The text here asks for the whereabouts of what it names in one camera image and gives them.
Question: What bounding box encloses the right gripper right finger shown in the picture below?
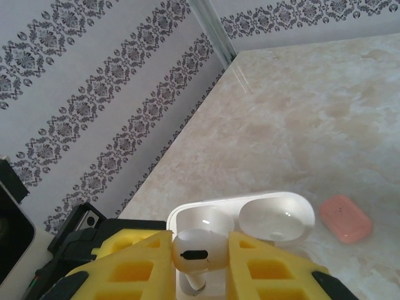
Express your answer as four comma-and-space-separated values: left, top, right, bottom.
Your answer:
225, 231, 353, 300

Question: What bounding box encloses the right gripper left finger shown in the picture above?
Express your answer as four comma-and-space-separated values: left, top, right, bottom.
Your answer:
59, 231, 175, 300

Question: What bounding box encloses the white earbud charging case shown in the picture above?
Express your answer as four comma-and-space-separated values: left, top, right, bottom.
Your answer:
166, 191, 316, 296

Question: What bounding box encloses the white earbud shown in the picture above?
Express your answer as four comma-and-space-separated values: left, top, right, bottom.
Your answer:
171, 227, 229, 292

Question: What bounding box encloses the pink earbud charging case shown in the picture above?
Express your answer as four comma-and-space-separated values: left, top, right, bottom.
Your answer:
318, 194, 373, 245

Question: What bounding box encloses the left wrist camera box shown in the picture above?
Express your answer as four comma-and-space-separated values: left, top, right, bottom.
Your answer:
0, 157, 41, 300

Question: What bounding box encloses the aluminium frame corner post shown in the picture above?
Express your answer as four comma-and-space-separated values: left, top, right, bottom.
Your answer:
189, 0, 238, 64

